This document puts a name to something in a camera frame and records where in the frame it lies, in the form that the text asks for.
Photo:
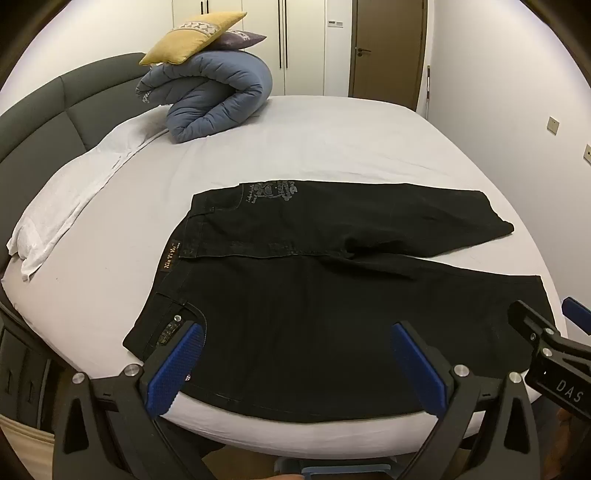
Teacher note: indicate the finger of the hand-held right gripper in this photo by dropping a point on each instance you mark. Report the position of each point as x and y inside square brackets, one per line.
[531, 323]
[577, 311]

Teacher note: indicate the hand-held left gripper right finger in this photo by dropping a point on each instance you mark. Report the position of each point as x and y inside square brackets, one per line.
[418, 364]

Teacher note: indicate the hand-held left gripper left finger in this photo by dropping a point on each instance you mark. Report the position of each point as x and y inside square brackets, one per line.
[175, 364]

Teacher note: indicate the black denim pants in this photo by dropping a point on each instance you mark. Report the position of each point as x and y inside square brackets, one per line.
[300, 300]

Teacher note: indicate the dark nightstand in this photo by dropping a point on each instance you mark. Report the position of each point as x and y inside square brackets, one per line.
[18, 369]

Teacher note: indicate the white folded sheet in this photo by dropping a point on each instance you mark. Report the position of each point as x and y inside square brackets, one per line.
[69, 194]

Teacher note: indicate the bed with white sheet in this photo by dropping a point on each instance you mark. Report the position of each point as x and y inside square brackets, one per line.
[323, 138]

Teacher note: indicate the blue rolled duvet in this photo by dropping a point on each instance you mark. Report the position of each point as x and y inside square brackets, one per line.
[212, 92]

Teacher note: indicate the grey padded headboard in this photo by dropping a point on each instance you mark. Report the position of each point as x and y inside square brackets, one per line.
[37, 115]

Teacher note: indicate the brown door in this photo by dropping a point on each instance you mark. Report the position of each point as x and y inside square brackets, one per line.
[388, 46]

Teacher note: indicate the yellow cushion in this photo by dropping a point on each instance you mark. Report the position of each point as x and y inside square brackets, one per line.
[189, 39]

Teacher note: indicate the purple cushion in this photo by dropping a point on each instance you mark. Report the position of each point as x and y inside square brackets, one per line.
[240, 40]

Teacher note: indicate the white wardrobe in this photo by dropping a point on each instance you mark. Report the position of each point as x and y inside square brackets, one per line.
[304, 46]

